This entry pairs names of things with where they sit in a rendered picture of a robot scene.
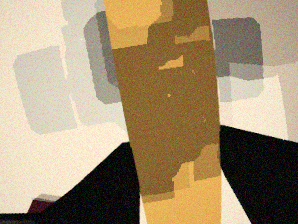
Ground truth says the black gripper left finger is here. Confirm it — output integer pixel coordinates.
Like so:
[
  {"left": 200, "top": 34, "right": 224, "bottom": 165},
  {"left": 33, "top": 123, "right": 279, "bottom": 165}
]
[{"left": 0, "top": 141, "right": 140, "bottom": 224}]

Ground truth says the small red cube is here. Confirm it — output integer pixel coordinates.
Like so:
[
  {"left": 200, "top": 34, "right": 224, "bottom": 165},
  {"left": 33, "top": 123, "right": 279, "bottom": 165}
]
[{"left": 27, "top": 200, "right": 53, "bottom": 213}]

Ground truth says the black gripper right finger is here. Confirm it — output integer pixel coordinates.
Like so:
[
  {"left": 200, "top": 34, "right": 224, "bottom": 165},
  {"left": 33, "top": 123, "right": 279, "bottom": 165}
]
[{"left": 220, "top": 125, "right": 298, "bottom": 224}]

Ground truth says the yellow bar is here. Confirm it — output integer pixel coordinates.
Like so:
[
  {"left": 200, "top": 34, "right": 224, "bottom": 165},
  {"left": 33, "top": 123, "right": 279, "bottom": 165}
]
[{"left": 104, "top": 0, "right": 222, "bottom": 224}]

